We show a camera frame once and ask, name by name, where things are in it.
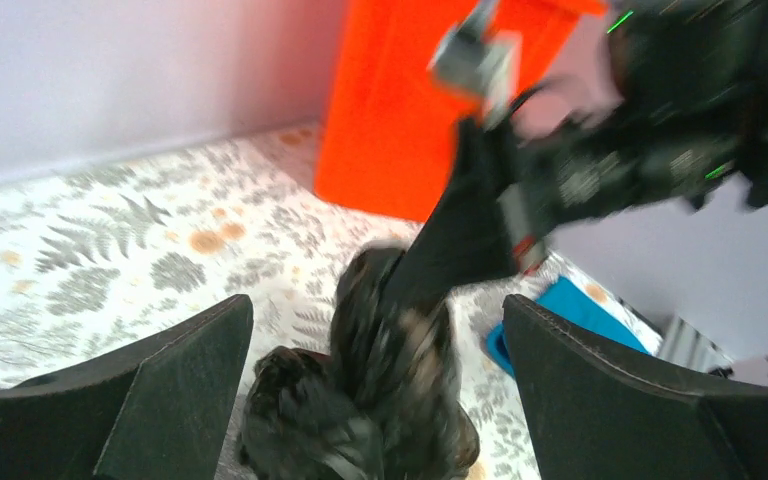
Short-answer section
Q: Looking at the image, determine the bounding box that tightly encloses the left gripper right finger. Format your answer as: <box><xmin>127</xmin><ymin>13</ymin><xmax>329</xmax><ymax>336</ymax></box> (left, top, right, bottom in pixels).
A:
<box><xmin>503</xmin><ymin>295</ymin><xmax>768</xmax><ymax>480</ymax></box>

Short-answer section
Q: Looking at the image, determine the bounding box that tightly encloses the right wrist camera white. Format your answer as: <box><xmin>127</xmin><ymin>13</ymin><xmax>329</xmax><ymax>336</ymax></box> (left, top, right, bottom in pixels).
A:
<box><xmin>429</xmin><ymin>0</ymin><xmax>522</xmax><ymax>130</ymax></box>

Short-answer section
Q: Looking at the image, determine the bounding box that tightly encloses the bright blue cloth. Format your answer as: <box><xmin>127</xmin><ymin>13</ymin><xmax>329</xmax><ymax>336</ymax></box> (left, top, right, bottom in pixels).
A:
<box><xmin>485</xmin><ymin>276</ymin><xmax>656</xmax><ymax>377</ymax></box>

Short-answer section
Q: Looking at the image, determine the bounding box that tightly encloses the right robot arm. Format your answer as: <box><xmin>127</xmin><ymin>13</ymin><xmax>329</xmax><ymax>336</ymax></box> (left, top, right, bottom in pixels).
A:
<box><xmin>379</xmin><ymin>1</ymin><xmax>768</xmax><ymax>309</ymax></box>

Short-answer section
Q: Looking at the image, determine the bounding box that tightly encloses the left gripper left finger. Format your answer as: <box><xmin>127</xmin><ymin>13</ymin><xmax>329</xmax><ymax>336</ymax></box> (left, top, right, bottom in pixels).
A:
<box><xmin>0</xmin><ymin>294</ymin><xmax>253</xmax><ymax>480</ymax></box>

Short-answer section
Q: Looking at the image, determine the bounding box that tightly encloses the floral patterned mat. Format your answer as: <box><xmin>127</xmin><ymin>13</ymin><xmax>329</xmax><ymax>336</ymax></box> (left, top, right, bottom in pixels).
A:
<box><xmin>0</xmin><ymin>122</ymin><xmax>664</xmax><ymax>480</ymax></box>

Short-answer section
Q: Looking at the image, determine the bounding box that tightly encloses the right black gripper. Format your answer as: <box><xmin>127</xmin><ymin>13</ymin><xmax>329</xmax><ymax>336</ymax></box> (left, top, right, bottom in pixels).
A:
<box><xmin>381</xmin><ymin>87</ymin><xmax>742</xmax><ymax>307</ymax></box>

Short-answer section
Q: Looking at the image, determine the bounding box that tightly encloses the black trash bag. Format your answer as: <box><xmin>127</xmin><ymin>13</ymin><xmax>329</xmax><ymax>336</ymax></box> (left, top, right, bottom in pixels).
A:
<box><xmin>236</xmin><ymin>245</ymin><xmax>480</xmax><ymax>479</ymax></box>

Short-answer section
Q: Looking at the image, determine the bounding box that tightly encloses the orange plastic trash bin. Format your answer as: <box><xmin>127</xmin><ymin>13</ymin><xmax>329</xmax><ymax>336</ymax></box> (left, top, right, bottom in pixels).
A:
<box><xmin>312</xmin><ymin>0</ymin><xmax>607</xmax><ymax>223</ymax></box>

